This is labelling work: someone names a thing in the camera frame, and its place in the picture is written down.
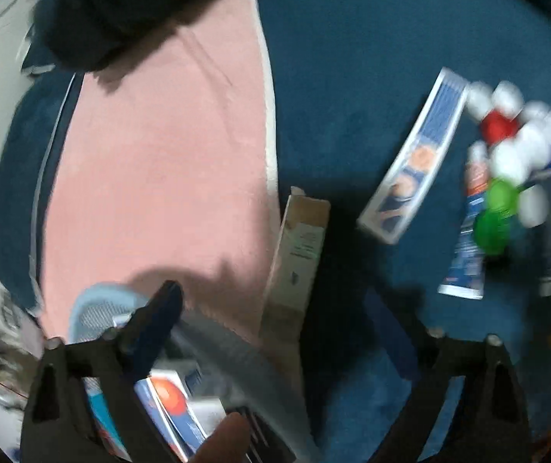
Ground blue orange ointment tube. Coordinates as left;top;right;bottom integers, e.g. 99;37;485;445
437;147;489;300

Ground red bottle cap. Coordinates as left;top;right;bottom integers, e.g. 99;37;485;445
479;108;520;143

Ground navy medicine box orange circle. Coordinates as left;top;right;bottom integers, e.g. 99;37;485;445
135;370;209;461

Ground light blue box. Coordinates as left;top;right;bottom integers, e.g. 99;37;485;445
84;377;132;461

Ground dark navy duvet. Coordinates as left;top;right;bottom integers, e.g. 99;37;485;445
32;0;267;73

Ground pile of white bottle caps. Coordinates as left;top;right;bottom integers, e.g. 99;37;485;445
466;79;551;319

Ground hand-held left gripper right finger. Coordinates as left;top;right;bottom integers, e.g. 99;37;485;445
363;290;533;463

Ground narrow white box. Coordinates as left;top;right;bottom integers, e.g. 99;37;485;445
257;187;332;348

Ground pink towel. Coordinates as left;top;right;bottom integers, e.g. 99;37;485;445
29;0;281;343

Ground person's left hand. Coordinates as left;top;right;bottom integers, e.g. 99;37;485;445
193;412;252;463

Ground green bottle cap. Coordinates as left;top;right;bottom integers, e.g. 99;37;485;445
473;210;512;257
485;178;521;218

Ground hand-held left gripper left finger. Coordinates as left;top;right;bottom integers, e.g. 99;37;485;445
19;280;184;463

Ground long white box face pictures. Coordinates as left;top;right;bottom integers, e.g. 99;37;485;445
357;68;470;245

